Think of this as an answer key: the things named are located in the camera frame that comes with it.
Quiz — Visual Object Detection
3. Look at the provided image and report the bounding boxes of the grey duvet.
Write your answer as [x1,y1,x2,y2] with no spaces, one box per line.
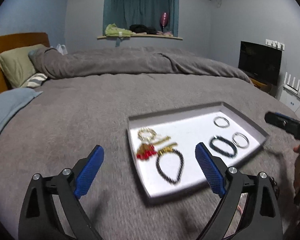
[29,45,253,84]

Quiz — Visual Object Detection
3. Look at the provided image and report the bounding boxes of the gold hair clip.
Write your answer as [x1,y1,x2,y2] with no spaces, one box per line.
[152,135,171,145]

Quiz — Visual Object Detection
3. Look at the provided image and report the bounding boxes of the light blue blanket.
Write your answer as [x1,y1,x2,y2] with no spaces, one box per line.
[0,87,43,147]

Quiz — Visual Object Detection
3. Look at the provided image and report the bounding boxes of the white rhinestone bracelet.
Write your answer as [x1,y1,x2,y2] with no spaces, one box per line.
[137,128,157,142]

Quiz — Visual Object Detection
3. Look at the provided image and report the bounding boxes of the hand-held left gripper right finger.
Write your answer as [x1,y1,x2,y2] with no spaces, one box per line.
[195,142,283,240]

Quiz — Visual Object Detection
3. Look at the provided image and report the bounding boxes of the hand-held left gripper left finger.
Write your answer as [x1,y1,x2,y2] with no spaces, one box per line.
[18,144,105,240]

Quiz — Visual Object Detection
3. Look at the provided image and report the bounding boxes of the red bead gold bracelet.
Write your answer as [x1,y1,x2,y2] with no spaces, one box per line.
[136,142,157,160]

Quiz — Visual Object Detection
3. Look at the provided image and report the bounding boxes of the white cabinet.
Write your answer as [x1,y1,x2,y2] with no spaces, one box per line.
[277,85,300,119]

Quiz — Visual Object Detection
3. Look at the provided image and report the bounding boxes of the black television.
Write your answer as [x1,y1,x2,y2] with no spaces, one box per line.
[238,41,282,85]

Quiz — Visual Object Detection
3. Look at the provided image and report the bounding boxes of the grey striped pillow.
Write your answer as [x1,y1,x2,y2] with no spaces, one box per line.
[22,73,48,88]

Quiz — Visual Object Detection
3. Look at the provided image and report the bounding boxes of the silver bangle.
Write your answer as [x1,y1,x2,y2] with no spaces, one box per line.
[232,132,250,148]
[214,116,230,128]

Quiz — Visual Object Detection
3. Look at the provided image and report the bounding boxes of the grey cardboard box tray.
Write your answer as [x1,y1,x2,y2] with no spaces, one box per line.
[126,102,270,205]

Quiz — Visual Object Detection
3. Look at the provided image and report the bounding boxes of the dark red bead bracelet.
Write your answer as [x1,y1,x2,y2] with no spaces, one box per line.
[156,143,185,185]

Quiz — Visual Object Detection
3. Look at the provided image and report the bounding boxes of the wooden windowsill board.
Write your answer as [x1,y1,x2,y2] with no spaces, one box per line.
[97,34,183,40]

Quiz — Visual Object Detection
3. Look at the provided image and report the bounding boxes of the white router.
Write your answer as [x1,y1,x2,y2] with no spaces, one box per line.
[283,72,300,94]

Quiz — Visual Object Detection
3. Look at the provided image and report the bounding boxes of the wooden bed headboard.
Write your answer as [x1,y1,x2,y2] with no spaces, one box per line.
[0,32,50,102]

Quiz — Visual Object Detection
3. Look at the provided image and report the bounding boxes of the black cloth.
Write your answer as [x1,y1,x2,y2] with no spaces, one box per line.
[129,24,158,35]

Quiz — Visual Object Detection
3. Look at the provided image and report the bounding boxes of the green cloth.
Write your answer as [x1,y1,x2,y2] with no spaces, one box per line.
[105,23,133,37]

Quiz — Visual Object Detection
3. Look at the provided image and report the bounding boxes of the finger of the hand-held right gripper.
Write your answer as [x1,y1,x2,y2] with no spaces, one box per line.
[264,112,290,130]
[275,112,298,123]

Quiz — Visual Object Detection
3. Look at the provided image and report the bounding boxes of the teal curtain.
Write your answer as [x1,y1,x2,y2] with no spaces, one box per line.
[103,0,179,37]

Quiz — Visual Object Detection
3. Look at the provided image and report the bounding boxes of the wooden television stand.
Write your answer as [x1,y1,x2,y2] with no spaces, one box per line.
[250,77,277,94]

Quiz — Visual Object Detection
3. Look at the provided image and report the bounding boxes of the olive green pillow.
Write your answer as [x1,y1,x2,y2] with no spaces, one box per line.
[0,44,47,88]

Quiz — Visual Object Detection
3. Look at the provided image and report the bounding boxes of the white wall hook rack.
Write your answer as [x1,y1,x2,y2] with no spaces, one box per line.
[265,39,285,50]

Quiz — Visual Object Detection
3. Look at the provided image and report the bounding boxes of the dark blue braided bracelet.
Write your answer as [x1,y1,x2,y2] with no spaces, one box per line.
[209,135,237,159]

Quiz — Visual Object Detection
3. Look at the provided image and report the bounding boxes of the grey bed cover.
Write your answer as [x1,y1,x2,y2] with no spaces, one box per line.
[0,72,300,240]

